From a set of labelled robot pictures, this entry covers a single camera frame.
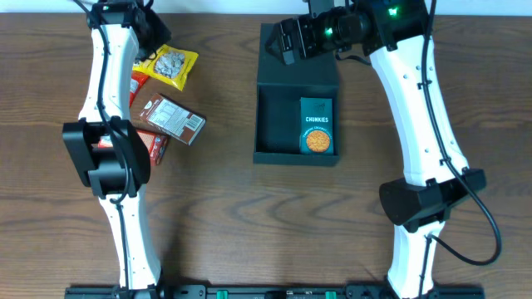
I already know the red orange box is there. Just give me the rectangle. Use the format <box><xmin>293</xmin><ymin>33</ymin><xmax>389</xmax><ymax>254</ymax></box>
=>
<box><xmin>97</xmin><ymin>128</ymin><xmax>169</xmax><ymax>166</ymax></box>

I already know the red snack pouch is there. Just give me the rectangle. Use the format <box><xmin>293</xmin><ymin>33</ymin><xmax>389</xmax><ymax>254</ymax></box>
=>
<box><xmin>129</xmin><ymin>71</ymin><xmax>150</xmax><ymax>106</ymax></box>

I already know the teal cookie box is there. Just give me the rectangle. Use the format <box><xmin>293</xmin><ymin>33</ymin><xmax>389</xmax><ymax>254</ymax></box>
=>
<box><xmin>299</xmin><ymin>97</ymin><xmax>334</xmax><ymax>155</ymax></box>

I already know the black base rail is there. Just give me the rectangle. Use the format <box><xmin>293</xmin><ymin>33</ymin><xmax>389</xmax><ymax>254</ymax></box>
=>
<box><xmin>63</xmin><ymin>283</ymin><xmax>486</xmax><ymax>299</ymax></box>

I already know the black gift box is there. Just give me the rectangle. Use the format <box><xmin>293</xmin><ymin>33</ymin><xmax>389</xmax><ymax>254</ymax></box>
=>
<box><xmin>253</xmin><ymin>23</ymin><xmax>340</xmax><ymax>166</ymax></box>

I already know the brown and white box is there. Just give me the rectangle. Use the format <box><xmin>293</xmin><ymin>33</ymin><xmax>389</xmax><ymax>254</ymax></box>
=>
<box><xmin>140</xmin><ymin>94</ymin><xmax>206</xmax><ymax>145</ymax></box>

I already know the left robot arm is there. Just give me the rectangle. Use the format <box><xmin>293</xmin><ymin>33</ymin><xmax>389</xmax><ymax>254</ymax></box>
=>
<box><xmin>62</xmin><ymin>0</ymin><xmax>172</xmax><ymax>298</ymax></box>

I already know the yellow candy pouch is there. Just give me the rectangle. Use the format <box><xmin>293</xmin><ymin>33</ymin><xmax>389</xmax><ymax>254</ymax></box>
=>
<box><xmin>132</xmin><ymin>44</ymin><xmax>199</xmax><ymax>91</ymax></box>

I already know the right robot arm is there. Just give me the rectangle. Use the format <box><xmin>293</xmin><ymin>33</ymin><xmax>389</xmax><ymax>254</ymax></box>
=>
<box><xmin>254</xmin><ymin>1</ymin><xmax>485</xmax><ymax>298</ymax></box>

